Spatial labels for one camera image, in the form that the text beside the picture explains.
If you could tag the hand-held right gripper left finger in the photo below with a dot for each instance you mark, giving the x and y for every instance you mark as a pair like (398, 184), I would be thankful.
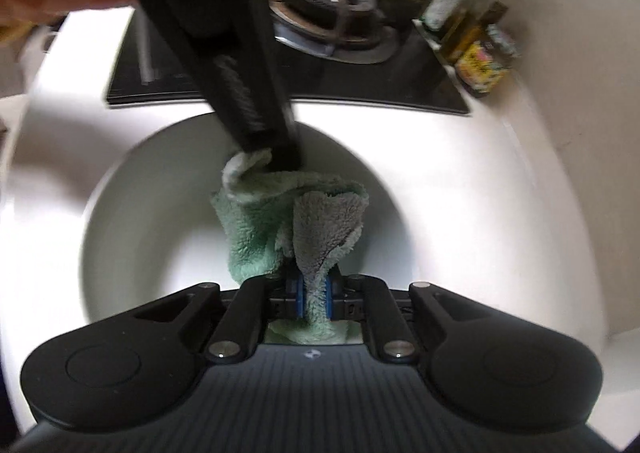
(298, 298)

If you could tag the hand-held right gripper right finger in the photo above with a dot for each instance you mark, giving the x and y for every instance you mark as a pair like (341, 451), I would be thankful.
(328, 298)

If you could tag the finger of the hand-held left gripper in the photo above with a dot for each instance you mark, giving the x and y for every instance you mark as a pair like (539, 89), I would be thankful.
(250, 103)

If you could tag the green cloth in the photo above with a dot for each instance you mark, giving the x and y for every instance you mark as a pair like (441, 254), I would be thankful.
(250, 233)

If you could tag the white bowl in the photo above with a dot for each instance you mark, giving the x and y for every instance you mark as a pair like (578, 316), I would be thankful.
(150, 213)

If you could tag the black burner grate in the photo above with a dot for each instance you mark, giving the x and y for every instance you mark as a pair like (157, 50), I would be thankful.
(325, 8)

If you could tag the black glass gas cooktop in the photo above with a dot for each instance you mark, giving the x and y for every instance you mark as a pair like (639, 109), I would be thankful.
(400, 80)

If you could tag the dark oil bottle black cap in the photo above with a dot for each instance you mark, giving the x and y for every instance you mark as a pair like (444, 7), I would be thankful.
(475, 28)

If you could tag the yellow-label jar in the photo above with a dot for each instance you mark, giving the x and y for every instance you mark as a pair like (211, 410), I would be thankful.
(485, 63)

